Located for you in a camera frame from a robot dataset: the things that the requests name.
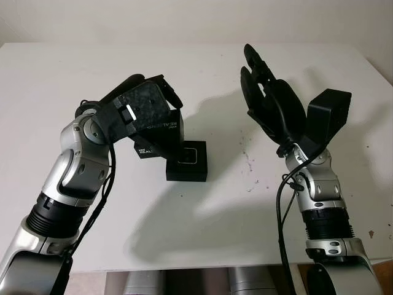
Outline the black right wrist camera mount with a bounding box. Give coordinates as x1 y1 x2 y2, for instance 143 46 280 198
294 88 352 154

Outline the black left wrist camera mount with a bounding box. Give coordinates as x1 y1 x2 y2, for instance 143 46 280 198
98 80 169 144

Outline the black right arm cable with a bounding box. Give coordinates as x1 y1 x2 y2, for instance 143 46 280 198
275 147 329 295

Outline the small silver RealSense camera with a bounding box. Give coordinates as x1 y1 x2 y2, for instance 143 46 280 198
177 147 198 165

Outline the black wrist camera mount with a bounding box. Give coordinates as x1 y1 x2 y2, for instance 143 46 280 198
294 88 352 154
98 80 169 144

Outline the black box base with foam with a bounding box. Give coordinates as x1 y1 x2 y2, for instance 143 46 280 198
166 140 208 182

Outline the grey robot thigh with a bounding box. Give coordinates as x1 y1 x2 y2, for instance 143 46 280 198
230 267 277 295
125 272 166 295

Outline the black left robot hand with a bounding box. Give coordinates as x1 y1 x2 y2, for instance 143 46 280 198
98 73 182 111

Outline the grey right robot thigh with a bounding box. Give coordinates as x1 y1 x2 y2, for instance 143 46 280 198
230 267 277 295

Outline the black RealSense box lid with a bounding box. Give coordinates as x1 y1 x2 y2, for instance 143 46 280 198
134 107 185 162

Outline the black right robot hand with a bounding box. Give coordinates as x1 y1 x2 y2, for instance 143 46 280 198
239 44 308 145

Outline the grey left robot thigh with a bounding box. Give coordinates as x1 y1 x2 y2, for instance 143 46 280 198
125 272 166 295

